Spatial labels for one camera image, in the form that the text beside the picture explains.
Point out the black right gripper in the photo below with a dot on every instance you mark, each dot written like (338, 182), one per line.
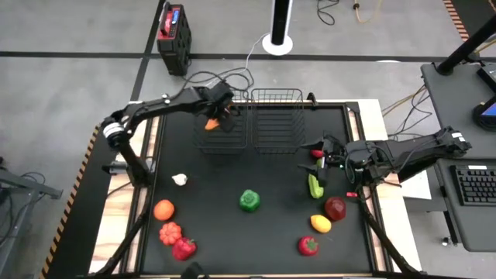
(358, 159)

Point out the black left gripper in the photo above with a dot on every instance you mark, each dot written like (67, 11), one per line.
(217, 97)

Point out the orange toy carrot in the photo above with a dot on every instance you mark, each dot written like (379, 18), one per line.
(212, 124)

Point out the light green cucumber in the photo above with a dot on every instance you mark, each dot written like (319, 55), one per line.
(314, 190)

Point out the yellow lemon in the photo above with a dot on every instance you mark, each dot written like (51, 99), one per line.
(321, 223)

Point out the green bell pepper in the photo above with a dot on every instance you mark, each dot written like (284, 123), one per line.
(249, 200)

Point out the white garlic bulb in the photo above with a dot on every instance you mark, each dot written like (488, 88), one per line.
(180, 179)

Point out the orange fruit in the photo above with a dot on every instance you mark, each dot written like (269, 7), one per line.
(164, 210)

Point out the orange mini pumpkin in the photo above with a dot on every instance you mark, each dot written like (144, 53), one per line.
(170, 233)

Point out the red bell pepper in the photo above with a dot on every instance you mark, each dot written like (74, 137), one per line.
(184, 249)

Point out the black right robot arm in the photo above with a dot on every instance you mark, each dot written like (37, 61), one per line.
(418, 153)

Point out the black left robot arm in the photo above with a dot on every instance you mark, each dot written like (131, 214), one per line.
(155, 105)

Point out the red tag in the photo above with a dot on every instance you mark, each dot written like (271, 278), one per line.
(351, 194)

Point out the dark red apple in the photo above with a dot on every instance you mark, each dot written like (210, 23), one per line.
(335, 208)

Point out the red and black battery box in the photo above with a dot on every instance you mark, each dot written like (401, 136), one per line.
(176, 42)

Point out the black pole with white base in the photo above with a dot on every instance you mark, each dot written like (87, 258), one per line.
(280, 19)

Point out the grey desk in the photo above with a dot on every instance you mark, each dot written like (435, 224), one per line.
(449, 116)

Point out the black keyboard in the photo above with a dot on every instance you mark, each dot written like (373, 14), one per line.
(476, 186)

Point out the black device with blue screen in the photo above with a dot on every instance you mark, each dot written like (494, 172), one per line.
(489, 112)

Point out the black mat with hazard stripe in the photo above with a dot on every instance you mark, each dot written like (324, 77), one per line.
(83, 217)

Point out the black monitor stand pole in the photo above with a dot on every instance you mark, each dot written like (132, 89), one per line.
(465, 48)

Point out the black table frame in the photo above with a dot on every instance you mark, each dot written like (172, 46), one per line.
(353, 112)

